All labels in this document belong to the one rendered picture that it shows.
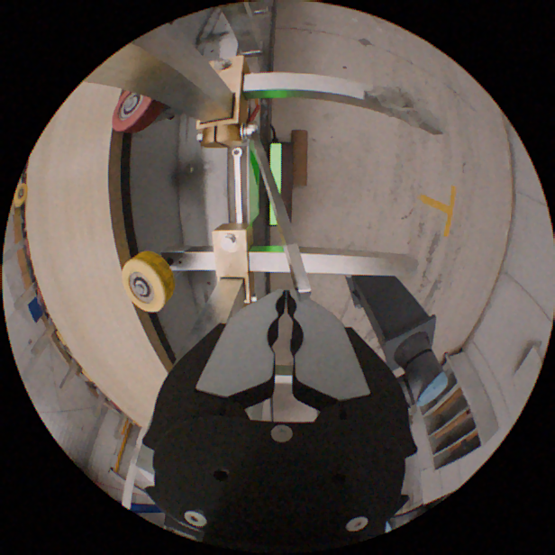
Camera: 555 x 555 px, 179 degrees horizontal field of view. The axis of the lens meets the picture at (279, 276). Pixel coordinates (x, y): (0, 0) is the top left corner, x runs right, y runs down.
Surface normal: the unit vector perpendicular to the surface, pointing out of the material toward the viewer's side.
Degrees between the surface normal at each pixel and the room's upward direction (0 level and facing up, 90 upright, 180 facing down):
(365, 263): 0
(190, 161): 0
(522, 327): 90
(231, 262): 0
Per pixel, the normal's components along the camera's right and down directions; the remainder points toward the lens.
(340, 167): -0.04, 0.46
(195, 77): 1.00, 0.03
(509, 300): -1.00, -0.09
